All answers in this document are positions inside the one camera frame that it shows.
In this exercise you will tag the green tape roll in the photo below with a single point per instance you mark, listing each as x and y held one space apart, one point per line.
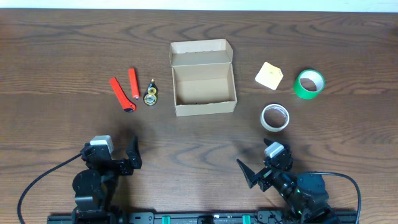
309 84

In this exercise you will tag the short orange utility knife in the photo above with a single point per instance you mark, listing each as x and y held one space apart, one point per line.
133 83

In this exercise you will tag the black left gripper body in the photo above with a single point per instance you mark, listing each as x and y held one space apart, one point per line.
121 166

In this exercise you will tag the beige masking tape roll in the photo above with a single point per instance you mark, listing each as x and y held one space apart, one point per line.
274 117

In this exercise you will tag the brown cardboard box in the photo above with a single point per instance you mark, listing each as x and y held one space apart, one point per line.
203 77

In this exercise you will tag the yellow sticky note pad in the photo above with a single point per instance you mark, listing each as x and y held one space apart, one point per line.
269 76

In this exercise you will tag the long orange utility knife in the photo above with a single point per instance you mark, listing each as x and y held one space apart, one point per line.
126 104

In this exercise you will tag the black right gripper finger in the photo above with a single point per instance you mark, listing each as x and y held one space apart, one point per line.
268 142
249 174

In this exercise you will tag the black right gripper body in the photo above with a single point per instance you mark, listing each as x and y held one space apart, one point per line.
265 178

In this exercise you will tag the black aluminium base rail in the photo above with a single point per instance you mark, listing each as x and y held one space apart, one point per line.
262 216

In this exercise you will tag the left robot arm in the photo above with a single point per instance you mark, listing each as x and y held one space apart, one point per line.
95 187

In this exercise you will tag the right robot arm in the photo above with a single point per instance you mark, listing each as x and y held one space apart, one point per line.
305 194

